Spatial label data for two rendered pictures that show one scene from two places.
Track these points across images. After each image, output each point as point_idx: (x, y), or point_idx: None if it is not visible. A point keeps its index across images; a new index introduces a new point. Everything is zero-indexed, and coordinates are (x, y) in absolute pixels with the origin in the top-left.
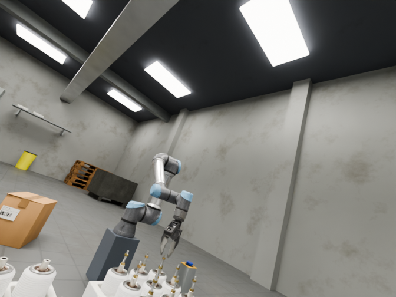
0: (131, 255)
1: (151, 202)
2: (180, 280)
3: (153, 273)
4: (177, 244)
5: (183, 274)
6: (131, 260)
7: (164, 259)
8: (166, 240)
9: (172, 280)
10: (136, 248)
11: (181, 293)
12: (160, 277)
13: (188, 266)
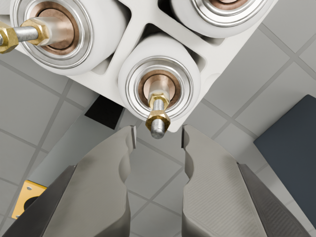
0: (305, 196)
1: None
2: (82, 146)
3: (172, 52)
4: (13, 231)
5: (67, 161)
6: (290, 188)
7: (148, 115)
8: (205, 219)
9: (43, 17)
10: (314, 225)
11: (75, 121)
12: (134, 56)
13: (39, 193)
